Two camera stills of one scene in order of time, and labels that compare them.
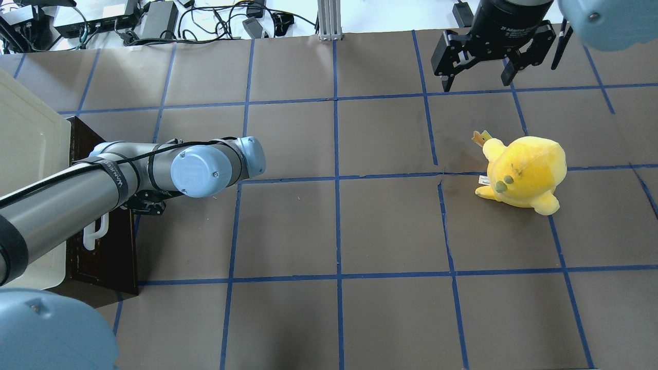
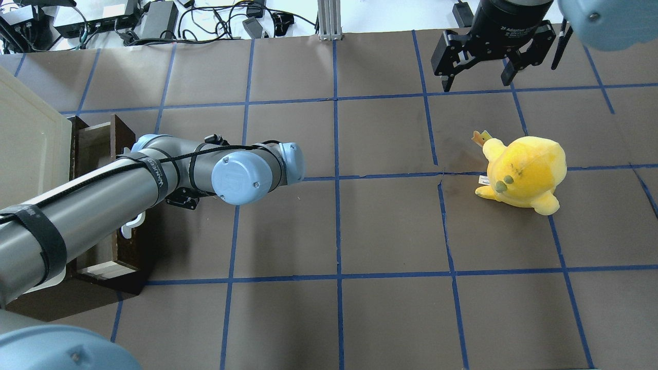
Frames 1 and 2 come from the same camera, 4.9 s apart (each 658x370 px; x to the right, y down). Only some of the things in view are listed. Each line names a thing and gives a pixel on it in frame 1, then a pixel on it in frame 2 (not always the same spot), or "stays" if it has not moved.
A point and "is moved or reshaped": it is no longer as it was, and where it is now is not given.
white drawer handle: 90,235 is moved or reshaped
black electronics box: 100,17 stays
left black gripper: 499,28 stays
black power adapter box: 161,21 stays
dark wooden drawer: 102,269 is moved or reshaped
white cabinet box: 35,141 stays
